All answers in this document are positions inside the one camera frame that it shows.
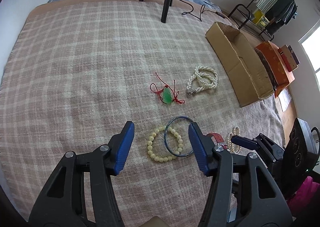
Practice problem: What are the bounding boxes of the small white pearl necklace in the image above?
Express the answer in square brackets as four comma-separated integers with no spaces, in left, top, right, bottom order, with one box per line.
[227,126,242,154]

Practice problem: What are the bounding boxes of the red strap wristwatch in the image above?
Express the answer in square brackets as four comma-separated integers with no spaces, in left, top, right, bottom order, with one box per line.
[207,133,228,149]

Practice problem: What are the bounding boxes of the dark blue bangle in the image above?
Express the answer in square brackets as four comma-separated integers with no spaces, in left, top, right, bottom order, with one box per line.
[163,116,194,157]

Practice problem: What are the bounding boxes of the white multi-strand pearl bracelet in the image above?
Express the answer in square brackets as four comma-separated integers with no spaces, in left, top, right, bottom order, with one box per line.
[186,65,220,96]

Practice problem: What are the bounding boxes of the cream bead bracelet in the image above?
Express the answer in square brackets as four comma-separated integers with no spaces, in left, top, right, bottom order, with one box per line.
[146,125,185,163]

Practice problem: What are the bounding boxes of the green jade pendant red cord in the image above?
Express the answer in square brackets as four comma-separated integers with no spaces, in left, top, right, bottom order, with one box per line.
[150,72,186,106]

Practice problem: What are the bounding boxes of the pink sleeved left forearm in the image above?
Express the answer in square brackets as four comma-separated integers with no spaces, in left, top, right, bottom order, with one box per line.
[287,176,319,217]

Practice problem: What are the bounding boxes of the brown cardboard box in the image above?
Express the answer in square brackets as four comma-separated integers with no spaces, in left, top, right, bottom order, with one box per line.
[206,22,273,107]

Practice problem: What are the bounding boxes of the orange cloth covered table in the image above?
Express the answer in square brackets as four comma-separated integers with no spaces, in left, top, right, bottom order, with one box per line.
[255,41,295,97]

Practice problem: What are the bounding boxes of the stack of boxes and books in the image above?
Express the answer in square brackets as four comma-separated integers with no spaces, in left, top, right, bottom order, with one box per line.
[278,45,300,72]

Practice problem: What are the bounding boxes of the bright window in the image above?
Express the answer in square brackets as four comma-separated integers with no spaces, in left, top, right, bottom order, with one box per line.
[299,23,320,83]

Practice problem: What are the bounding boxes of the pink plaid blanket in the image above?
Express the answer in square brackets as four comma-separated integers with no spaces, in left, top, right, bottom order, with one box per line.
[1,1,284,226]

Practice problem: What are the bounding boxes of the yellow box on rack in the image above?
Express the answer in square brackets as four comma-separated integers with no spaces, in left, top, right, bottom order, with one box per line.
[252,9,269,28]

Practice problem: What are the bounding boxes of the dark hanging clothes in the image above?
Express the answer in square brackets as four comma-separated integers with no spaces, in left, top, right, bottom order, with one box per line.
[265,0,298,35]

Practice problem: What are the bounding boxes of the black clothes rack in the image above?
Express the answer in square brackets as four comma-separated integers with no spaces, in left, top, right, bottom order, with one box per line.
[228,0,298,41]

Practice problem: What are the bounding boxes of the black power cable with remote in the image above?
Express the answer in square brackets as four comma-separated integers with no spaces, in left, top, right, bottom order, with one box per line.
[175,0,227,22]

